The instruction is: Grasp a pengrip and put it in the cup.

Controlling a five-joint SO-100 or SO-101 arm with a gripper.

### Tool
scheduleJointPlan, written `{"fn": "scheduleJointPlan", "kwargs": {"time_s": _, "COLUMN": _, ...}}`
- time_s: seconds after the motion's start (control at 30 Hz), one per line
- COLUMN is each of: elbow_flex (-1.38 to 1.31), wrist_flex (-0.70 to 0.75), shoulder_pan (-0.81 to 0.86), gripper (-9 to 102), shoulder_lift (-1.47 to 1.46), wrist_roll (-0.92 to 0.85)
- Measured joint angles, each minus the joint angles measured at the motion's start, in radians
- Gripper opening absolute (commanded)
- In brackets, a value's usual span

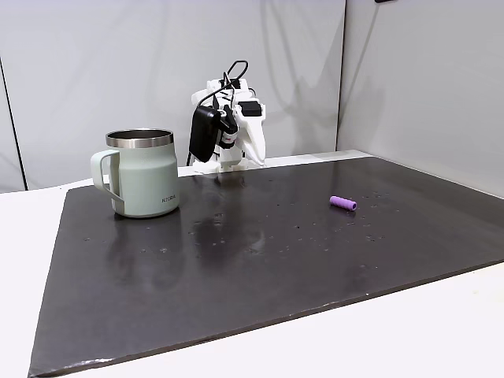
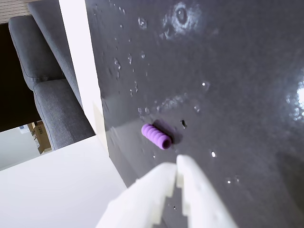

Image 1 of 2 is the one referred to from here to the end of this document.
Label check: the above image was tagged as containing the purple pen grip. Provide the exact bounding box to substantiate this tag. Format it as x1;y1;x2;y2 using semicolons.
329;195;358;212

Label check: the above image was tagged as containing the pale green steel mug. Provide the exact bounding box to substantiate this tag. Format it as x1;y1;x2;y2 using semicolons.
90;128;181;220

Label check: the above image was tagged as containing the black table mat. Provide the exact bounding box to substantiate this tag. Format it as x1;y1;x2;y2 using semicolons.
27;154;504;378

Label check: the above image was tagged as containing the black camera cable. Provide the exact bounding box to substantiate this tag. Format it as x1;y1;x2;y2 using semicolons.
212;59;250;109

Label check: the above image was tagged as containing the black camera box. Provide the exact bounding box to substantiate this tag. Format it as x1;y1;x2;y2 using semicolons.
188;105;221;164

